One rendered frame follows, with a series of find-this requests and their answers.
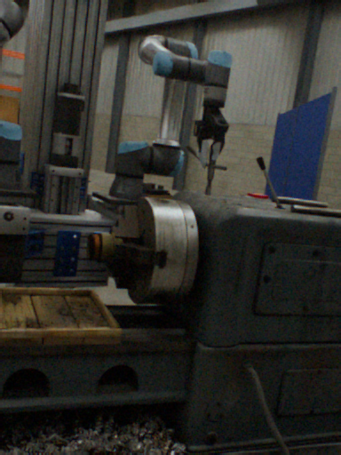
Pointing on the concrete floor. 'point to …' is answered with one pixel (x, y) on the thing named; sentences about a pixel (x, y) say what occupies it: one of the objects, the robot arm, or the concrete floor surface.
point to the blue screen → (300, 148)
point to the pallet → (156, 191)
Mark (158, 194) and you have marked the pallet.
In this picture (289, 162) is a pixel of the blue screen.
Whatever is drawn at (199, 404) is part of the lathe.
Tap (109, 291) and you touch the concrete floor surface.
